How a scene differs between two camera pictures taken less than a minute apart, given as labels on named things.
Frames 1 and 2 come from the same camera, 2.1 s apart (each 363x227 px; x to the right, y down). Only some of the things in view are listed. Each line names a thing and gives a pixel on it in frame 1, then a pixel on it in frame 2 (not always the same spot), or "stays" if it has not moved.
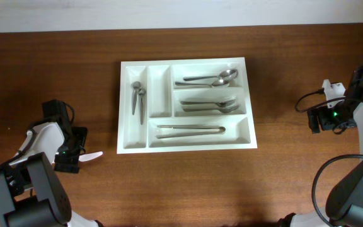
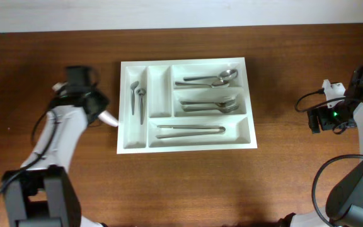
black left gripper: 73,159 to 103,100
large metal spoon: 220,83 stays
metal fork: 221,109 stays
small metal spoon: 135,85 stays
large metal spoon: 225,74 stays
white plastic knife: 87,156 to 108,118
